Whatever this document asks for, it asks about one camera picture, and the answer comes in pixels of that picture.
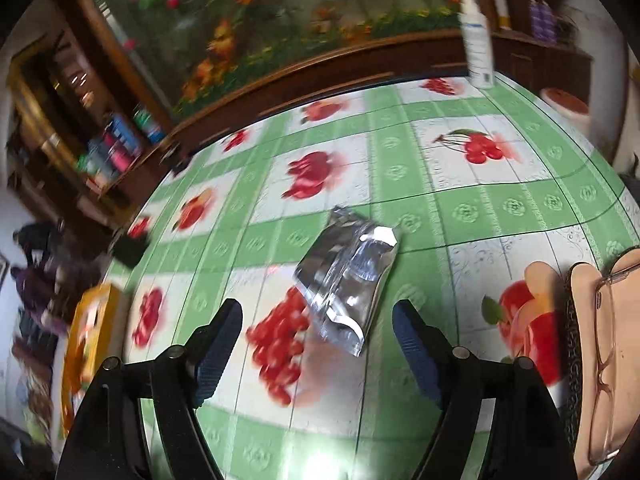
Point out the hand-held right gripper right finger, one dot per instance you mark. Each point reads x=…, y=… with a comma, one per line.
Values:
x=415, y=350

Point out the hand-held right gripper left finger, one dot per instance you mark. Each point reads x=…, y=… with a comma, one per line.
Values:
x=220, y=350

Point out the silver foil packet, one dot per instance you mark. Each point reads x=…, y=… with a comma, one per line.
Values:
x=345, y=280

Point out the yellow cardboard box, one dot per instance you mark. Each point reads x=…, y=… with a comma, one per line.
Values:
x=107, y=305

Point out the large black box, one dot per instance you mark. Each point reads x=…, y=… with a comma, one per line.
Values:
x=130, y=252

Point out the dark patterned glasses case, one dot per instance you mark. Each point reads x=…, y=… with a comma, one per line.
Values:
x=585, y=385

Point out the chair with purple cloth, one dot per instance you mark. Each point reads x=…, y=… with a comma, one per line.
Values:
x=45, y=285

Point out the pink framed glasses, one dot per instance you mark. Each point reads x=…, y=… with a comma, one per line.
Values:
x=598, y=300

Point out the small black box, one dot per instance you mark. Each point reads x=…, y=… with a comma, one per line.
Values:
x=175, y=160

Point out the pink bottle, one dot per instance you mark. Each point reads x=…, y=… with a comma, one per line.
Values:
x=119, y=159

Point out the blue thermos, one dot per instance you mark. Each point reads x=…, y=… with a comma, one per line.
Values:
x=124, y=135

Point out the white bucket with red lid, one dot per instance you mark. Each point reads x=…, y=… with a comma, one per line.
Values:
x=565, y=110

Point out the wooden display cabinet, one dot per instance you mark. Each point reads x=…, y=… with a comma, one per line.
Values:
x=55, y=110

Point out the white spray bottle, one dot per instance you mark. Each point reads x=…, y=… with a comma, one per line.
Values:
x=475, y=50

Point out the purple bottle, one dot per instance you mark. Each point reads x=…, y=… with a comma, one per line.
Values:
x=550, y=24
x=536, y=20

